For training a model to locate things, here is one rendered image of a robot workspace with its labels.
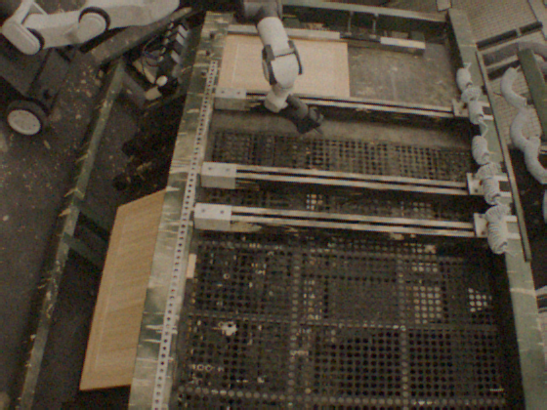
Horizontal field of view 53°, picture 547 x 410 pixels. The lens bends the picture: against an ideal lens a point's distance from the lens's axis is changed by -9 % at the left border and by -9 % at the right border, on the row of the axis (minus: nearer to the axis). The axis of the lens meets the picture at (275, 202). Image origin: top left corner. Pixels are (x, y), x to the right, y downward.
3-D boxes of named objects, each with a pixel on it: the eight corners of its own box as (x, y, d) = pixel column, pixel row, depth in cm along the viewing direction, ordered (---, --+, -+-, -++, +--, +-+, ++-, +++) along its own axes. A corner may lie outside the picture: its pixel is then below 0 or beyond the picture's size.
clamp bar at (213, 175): (204, 170, 228) (201, 126, 209) (502, 193, 229) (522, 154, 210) (200, 190, 222) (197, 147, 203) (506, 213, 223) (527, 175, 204)
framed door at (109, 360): (121, 209, 275) (118, 207, 273) (215, 174, 250) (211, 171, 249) (83, 391, 221) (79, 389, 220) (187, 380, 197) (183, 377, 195)
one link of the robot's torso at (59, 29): (6, 39, 236) (96, 10, 224) (21, 12, 248) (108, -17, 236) (23, 63, 248) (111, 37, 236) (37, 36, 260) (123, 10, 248)
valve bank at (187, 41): (148, 23, 278) (188, 2, 267) (166, 42, 287) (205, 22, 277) (125, 93, 248) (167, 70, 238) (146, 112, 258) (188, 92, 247)
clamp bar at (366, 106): (217, 96, 252) (216, 53, 233) (484, 120, 253) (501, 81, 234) (214, 112, 246) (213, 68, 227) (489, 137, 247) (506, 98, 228)
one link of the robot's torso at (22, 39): (-6, 31, 233) (13, 18, 227) (11, 5, 245) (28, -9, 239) (26, 61, 247) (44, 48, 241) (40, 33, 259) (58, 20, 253)
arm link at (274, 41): (305, 55, 190) (285, 14, 202) (266, 62, 188) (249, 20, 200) (305, 79, 199) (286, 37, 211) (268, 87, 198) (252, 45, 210)
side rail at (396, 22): (233, 12, 300) (233, -6, 291) (441, 31, 301) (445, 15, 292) (232, 18, 296) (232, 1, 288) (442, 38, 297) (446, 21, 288)
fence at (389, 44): (229, 30, 280) (229, 24, 277) (422, 48, 281) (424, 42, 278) (227, 37, 277) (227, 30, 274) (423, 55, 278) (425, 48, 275)
